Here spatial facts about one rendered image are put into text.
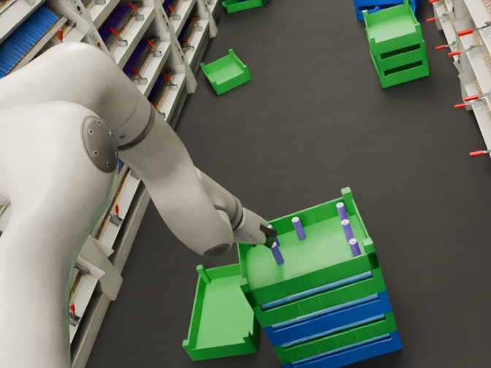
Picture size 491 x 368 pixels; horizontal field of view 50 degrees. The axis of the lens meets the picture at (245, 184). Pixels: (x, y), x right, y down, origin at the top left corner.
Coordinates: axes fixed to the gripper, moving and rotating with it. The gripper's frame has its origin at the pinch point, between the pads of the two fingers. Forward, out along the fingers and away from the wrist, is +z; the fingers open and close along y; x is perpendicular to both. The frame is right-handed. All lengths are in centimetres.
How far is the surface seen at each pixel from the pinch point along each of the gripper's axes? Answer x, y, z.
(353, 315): -10.5, 15.8, 23.3
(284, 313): -13.8, 3.2, 12.8
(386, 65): 103, -6, 85
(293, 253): 0.8, 2.3, 13.4
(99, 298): -16, -78, 36
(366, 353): -17.5, 15.7, 38.0
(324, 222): 10.4, 6.8, 17.9
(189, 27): 157, -138, 103
